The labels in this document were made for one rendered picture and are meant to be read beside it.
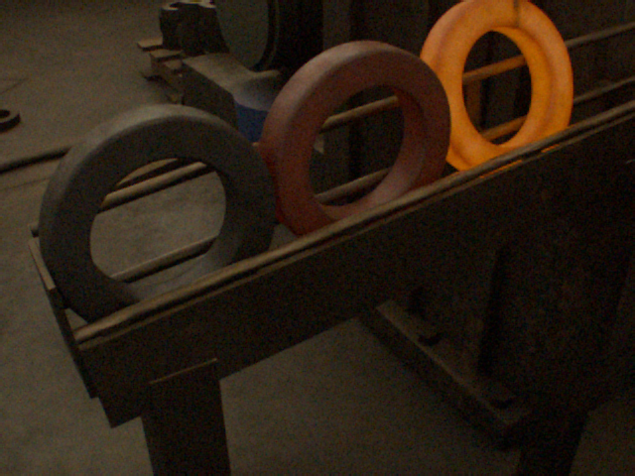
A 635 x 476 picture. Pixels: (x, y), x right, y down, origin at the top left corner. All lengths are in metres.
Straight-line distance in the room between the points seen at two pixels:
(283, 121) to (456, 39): 0.21
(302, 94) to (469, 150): 0.20
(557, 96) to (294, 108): 0.32
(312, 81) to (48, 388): 1.01
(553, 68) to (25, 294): 1.30
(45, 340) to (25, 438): 0.28
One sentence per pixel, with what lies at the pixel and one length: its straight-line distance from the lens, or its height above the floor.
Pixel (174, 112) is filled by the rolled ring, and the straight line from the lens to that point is 0.51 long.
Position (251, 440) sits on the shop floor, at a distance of 1.26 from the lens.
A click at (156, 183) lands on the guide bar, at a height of 0.67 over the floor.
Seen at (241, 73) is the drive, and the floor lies 0.25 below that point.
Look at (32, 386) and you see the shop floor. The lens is 1.46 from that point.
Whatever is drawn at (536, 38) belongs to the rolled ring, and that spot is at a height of 0.74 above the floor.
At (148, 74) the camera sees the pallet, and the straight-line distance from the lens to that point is 3.03.
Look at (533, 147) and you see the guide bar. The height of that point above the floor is 0.65.
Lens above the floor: 0.92
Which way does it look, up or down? 31 degrees down
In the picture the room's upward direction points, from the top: 1 degrees counter-clockwise
